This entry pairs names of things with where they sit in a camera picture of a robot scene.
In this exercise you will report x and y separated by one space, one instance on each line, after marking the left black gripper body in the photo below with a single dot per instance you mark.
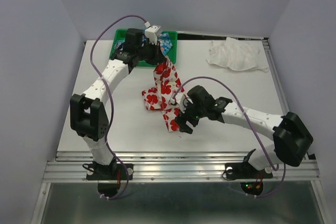
148 53

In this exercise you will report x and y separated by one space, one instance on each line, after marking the red poppy white skirt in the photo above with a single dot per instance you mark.
157 98

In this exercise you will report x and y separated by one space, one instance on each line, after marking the blue floral skirt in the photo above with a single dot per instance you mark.
165 40

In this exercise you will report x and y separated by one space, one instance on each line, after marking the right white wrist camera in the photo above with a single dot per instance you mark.
179 101

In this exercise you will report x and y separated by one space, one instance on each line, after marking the white crumpled skirt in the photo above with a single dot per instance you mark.
238 55

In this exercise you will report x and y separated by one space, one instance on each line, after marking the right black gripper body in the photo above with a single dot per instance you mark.
193 113

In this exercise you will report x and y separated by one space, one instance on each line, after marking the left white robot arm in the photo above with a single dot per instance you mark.
88 117

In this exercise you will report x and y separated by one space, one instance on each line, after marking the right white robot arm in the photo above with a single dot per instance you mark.
289 135

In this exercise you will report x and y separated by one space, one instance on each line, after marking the green plastic tray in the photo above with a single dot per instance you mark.
172 55

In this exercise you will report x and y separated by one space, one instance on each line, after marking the aluminium rail frame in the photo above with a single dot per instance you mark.
177 177

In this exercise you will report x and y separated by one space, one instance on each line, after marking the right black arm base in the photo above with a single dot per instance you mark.
244 170

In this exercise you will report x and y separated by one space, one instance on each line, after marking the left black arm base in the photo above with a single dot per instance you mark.
123 172

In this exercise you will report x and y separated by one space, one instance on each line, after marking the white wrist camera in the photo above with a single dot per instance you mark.
179 101
152 32

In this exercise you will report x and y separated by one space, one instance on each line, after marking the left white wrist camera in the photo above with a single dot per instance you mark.
152 32

